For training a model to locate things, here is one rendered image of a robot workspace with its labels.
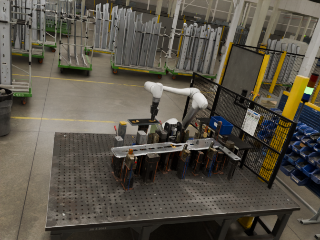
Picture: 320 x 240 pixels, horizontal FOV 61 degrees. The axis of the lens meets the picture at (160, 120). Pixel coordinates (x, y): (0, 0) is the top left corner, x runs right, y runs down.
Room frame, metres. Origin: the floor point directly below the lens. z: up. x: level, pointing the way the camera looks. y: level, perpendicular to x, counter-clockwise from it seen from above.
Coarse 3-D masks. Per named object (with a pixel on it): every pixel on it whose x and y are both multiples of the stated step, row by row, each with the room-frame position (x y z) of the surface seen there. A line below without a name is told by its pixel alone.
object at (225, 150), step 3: (219, 147) 2.95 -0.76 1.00; (222, 147) 2.97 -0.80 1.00; (225, 147) 2.98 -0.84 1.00; (222, 150) 2.88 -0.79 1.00; (225, 150) 2.89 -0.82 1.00; (228, 150) 2.90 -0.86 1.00; (225, 153) 2.83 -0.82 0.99; (228, 153) 2.83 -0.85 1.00; (231, 153) 2.85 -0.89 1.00; (231, 156) 2.78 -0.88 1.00; (234, 156) 2.79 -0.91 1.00; (237, 156) 2.80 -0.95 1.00; (234, 159) 2.72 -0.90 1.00; (237, 159) 2.73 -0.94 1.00; (240, 159) 2.75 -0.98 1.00
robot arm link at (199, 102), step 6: (198, 96) 3.18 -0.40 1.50; (192, 102) 3.20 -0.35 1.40; (198, 102) 3.13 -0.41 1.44; (204, 102) 3.12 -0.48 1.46; (192, 108) 3.20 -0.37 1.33; (198, 108) 3.15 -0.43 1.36; (204, 108) 3.14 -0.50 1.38; (192, 114) 3.20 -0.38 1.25; (186, 120) 3.23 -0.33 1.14; (186, 126) 3.25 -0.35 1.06
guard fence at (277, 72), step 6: (258, 48) 6.08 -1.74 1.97; (270, 54) 6.23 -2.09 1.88; (282, 54) 6.35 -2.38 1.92; (294, 54) 6.44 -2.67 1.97; (276, 60) 6.31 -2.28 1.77; (282, 60) 6.33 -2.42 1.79; (312, 66) 6.70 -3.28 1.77; (270, 72) 6.29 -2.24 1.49; (276, 72) 6.34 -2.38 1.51; (276, 78) 6.33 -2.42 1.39; (294, 78) 6.55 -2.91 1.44; (318, 78) 6.82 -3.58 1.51; (318, 84) 6.84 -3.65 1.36; (270, 90) 6.32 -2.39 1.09; (288, 90) 6.54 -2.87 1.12; (318, 90) 6.83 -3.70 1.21; (270, 96) 6.34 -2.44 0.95; (318, 96) 6.91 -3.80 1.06; (312, 102) 6.83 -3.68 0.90
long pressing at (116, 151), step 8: (144, 144) 2.64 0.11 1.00; (152, 144) 2.68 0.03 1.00; (160, 144) 2.72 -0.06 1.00; (168, 144) 2.76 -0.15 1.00; (176, 144) 2.80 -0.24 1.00; (184, 144) 2.84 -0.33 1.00; (200, 144) 2.92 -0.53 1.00; (208, 144) 2.96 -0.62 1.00; (216, 144) 3.01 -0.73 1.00; (112, 152) 2.35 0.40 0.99; (120, 152) 2.37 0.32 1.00; (136, 152) 2.44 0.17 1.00; (144, 152) 2.47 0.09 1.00; (152, 152) 2.51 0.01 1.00; (160, 152) 2.55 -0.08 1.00
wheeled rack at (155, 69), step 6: (114, 24) 9.97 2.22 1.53; (114, 30) 9.98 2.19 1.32; (168, 36) 9.95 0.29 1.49; (162, 42) 10.55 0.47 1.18; (168, 54) 9.67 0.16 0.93; (114, 60) 9.10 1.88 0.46; (156, 60) 10.47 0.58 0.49; (114, 66) 9.10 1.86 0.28; (120, 66) 9.25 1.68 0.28; (126, 66) 9.33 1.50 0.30; (132, 66) 9.62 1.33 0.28; (138, 66) 9.70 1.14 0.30; (156, 66) 10.45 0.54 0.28; (114, 72) 9.19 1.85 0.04; (150, 72) 9.49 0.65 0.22; (156, 72) 9.56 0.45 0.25; (162, 72) 9.63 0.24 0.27
